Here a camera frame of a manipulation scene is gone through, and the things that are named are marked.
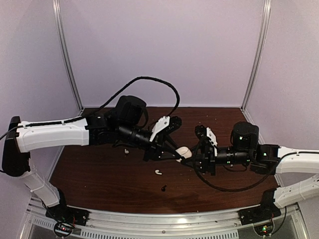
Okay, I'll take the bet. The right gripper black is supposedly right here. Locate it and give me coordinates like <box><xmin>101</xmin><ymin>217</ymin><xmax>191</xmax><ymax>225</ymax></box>
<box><xmin>180</xmin><ymin>142</ymin><xmax>252</xmax><ymax>177</ymax></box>

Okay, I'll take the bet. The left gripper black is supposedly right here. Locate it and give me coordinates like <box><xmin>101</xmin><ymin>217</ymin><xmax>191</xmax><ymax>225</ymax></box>
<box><xmin>118</xmin><ymin>121</ymin><xmax>181</xmax><ymax>162</ymax></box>

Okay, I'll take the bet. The white earbud charging case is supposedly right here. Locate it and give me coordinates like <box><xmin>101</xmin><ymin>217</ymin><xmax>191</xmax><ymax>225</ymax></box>
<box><xmin>175</xmin><ymin>146</ymin><xmax>192</xmax><ymax>162</ymax></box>

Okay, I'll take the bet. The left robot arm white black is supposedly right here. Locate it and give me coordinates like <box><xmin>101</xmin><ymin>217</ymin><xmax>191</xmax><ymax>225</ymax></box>
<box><xmin>2</xmin><ymin>96</ymin><xmax>182</xmax><ymax>221</ymax></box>

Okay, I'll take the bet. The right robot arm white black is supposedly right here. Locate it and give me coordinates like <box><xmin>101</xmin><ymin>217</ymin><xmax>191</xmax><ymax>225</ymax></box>
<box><xmin>176</xmin><ymin>121</ymin><xmax>319</xmax><ymax>220</ymax></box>

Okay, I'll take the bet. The small black clip centre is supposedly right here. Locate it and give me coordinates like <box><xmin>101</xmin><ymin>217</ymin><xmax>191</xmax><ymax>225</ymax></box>
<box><xmin>161</xmin><ymin>185</ymin><xmax>167</xmax><ymax>192</ymax></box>

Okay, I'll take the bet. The right circuit board with leds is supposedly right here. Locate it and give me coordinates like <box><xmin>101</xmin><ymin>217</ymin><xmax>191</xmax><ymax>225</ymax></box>
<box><xmin>254</xmin><ymin>223</ymin><xmax>274</xmax><ymax>237</ymax></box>

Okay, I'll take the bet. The circuit board with leds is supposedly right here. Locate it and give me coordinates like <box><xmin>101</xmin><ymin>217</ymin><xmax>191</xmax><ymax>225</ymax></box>
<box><xmin>254</xmin><ymin>223</ymin><xmax>274</xmax><ymax>237</ymax></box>
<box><xmin>53</xmin><ymin>222</ymin><xmax>74</xmax><ymax>237</ymax></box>

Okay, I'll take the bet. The left circuit board with leds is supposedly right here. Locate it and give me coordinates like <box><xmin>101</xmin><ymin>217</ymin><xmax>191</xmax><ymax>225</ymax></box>
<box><xmin>53</xmin><ymin>222</ymin><xmax>74</xmax><ymax>237</ymax></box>

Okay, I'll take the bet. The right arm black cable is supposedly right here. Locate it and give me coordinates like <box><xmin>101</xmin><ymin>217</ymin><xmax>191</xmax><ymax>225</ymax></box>
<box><xmin>193</xmin><ymin>141</ymin><xmax>275</xmax><ymax>192</ymax></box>

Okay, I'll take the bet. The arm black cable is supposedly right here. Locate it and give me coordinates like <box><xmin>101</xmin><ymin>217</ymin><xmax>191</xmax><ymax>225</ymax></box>
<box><xmin>193</xmin><ymin>141</ymin><xmax>275</xmax><ymax>192</ymax></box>
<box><xmin>0</xmin><ymin>76</ymin><xmax>180</xmax><ymax>140</ymax></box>

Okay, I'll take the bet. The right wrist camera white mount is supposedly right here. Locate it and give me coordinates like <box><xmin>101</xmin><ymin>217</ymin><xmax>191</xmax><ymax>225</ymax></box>
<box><xmin>195</xmin><ymin>125</ymin><xmax>217</xmax><ymax>148</ymax></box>

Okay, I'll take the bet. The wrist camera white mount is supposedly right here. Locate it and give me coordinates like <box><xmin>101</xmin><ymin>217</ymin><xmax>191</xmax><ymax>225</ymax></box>
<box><xmin>150</xmin><ymin>116</ymin><xmax>182</xmax><ymax>142</ymax></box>
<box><xmin>195</xmin><ymin>125</ymin><xmax>217</xmax><ymax>148</ymax></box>

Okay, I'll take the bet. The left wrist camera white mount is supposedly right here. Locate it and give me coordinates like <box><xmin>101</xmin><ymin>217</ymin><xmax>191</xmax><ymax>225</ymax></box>
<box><xmin>150</xmin><ymin>116</ymin><xmax>182</xmax><ymax>142</ymax></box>

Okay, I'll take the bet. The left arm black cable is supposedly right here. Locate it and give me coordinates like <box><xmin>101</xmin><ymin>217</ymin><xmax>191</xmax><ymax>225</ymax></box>
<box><xmin>0</xmin><ymin>76</ymin><xmax>180</xmax><ymax>140</ymax></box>

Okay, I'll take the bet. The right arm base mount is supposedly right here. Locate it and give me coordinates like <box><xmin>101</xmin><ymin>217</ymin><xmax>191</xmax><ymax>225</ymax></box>
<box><xmin>238</xmin><ymin>205</ymin><xmax>281</xmax><ymax>225</ymax></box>

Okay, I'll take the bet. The front aluminium rail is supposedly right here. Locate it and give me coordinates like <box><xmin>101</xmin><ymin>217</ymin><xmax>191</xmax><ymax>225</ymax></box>
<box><xmin>23</xmin><ymin>196</ymin><xmax>305</xmax><ymax>239</ymax></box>

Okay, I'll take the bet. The right aluminium frame post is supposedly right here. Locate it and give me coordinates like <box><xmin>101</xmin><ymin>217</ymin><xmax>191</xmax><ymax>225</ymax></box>
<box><xmin>241</xmin><ymin>0</ymin><xmax>272</xmax><ymax>112</ymax></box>

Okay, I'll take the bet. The aluminium frame post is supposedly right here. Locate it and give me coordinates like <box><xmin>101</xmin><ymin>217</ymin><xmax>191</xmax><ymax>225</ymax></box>
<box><xmin>241</xmin><ymin>0</ymin><xmax>272</xmax><ymax>112</ymax></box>
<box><xmin>52</xmin><ymin>0</ymin><xmax>84</xmax><ymax>112</ymax></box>

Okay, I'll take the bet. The left aluminium frame post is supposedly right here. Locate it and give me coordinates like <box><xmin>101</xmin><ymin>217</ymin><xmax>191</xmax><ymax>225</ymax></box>
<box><xmin>52</xmin><ymin>0</ymin><xmax>84</xmax><ymax>112</ymax></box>

